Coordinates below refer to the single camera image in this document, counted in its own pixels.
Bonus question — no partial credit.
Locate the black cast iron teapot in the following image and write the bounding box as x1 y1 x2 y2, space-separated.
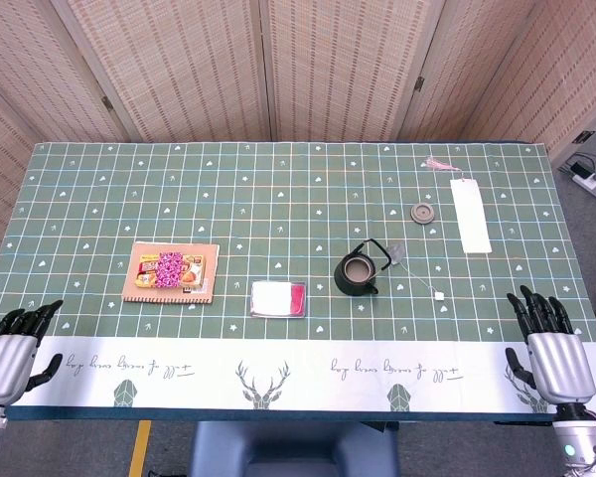
333 238 393 298

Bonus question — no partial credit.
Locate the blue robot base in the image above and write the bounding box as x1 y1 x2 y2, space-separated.
187 420 401 477

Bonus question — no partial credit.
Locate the brown spiral notebook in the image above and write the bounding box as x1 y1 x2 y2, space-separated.
121 241 221 305

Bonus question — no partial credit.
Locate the white power strip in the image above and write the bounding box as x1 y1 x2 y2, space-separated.
569 162 596 209

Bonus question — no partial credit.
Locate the white bookmark with pink tassel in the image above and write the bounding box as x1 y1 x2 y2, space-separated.
423 156 494 255

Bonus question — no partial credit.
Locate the yellow snack box pink band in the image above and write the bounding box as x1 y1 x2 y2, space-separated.
134 251 208 290

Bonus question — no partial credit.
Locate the woven bamboo folding screen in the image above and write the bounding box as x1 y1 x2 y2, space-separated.
0 0 596 264

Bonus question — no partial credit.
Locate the red ink pad tray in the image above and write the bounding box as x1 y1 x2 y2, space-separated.
249 279 309 319

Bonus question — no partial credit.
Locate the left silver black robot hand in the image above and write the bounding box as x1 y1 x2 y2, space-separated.
0 299 65 406

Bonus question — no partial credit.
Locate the green grid tablecloth with deer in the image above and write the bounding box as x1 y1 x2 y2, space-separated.
0 142 596 423

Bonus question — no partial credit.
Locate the tea bag with string tag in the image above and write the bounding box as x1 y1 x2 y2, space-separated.
387 241 446 302

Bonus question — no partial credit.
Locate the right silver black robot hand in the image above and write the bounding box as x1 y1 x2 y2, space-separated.
505 284 596 404

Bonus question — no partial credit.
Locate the grey round teapot lid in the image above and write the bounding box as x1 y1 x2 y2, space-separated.
409 201 436 226

